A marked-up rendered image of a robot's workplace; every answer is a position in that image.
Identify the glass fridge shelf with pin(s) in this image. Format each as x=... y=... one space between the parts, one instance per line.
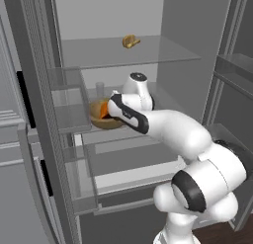
x=164 y=95
x=108 y=53

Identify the clear fridge drawer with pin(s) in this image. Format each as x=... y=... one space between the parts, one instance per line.
x=131 y=162

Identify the tan wooden bowl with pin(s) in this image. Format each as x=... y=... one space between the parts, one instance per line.
x=99 y=119

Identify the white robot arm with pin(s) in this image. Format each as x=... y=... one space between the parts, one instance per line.
x=184 y=136

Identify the clear glass cup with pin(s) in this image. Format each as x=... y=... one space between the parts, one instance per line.
x=100 y=89

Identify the clear door bin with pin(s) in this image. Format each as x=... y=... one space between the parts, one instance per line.
x=82 y=185
x=70 y=106

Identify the grey fridge door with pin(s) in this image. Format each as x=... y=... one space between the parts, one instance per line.
x=235 y=99
x=36 y=57

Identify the grey cupboard run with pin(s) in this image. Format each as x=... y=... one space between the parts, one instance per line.
x=13 y=175

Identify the golden brown bread piece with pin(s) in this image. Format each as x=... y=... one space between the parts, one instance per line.
x=130 y=41

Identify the orange chicken drumstick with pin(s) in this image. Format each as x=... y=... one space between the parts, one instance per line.
x=104 y=110

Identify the grey fridge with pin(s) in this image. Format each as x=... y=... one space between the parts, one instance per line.
x=184 y=24

